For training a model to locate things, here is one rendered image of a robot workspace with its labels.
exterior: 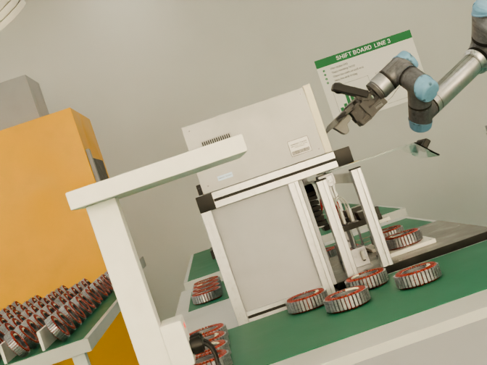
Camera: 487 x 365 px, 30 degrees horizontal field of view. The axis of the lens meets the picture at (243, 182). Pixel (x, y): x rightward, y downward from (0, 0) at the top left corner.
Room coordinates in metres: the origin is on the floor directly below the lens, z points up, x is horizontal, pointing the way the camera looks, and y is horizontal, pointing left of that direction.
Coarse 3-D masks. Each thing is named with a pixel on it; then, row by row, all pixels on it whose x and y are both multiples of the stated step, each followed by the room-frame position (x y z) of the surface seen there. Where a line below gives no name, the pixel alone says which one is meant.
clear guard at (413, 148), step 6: (408, 144) 2.58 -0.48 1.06; (414, 144) 2.60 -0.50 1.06; (390, 150) 2.60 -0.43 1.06; (402, 150) 2.82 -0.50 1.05; (408, 150) 2.76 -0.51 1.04; (414, 150) 2.71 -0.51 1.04; (420, 150) 2.65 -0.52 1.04; (426, 150) 2.59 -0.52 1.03; (366, 156) 2.80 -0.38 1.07; (372, 156) 2.58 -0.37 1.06; (420, 156) 2.77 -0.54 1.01; (426, 156) 2.71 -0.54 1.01; (432, 156) 2.66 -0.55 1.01; (354, 162) 2.58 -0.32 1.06; (336, 168) 2.61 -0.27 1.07; (342, 168) 2.58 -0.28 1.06; (318, 174) 2.74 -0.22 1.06; (324, 174) 2.61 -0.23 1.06
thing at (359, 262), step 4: (360, 244) 2.72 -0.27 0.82; (352, 248) 2.67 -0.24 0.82; (356, 248) 2.65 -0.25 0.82; (360, 248) 2.65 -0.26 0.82; (364, 248) 2.65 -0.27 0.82; (352, 252) 2.65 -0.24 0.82; (356, 252) 2.65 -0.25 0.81; (364, 252) 2.65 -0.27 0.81; (356, 256) 2.65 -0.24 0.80; (360, 256) 2.65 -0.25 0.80; (356, 260) 2.65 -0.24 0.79; (360, 260) 2.65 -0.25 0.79; (368, 260) 2.65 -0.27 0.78; (356, 264) 2.65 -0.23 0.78; (360, 264) 2.65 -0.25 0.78; (364, 264) 2.65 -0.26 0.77
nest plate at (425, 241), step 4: (424, 236) 2.74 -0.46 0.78; (420, 240) 2.67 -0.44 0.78; (424, 240) 2.65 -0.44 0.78; (428, 240) 2.62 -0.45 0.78; (432, 240) 2.62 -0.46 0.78; (416, 244) 2.63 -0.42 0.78; (420, 244) 2.62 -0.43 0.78; (424, 244) 2.62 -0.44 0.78; (428, 244) 2.62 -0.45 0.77; (400, 248) 2.65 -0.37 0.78; (404, 248) 2.62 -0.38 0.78; (408, 248) 2.62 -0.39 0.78; (412, 248) 2.62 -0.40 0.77; (416, 248) 2.62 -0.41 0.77; (392, 252) 2.63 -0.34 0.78; (396, 252) 2.62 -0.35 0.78; (400, 252) 2.62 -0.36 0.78; (404, 252) 2.62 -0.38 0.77; (392, 256) 2.62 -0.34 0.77
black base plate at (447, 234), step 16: (432, 224) 3.09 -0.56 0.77; (448, 224) 2.94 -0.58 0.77; (464, 224) 2.81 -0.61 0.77; (448, 240) 2.57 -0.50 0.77; (464, 240) 2.50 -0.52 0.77; (480, 240) 2.50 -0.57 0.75; (336, 256) 3.08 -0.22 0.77; (368, 256) 2.81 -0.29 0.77; (400, 256) 2.58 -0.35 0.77; (416, 256) 2.49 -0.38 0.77; (432, 256) 2.49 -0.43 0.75; (336, 272) 2.69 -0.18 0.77; (336, 288) 2.53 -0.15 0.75
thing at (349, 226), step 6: (360, 210) 2.71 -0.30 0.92; (378, 210) 2.66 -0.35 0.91; (360, 216) 2.66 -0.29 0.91; (378, 216) 2.66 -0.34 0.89; (348, 222) 2.71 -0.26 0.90; (354, 222) 2.65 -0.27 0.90; (360, 222) 2.65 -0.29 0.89; (366, 222) 2.65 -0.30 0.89; (348, 228) 2.65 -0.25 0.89; (348, 234) 2.70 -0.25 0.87; (354, 240) 2.66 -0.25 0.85; (354, 246) 2.66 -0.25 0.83
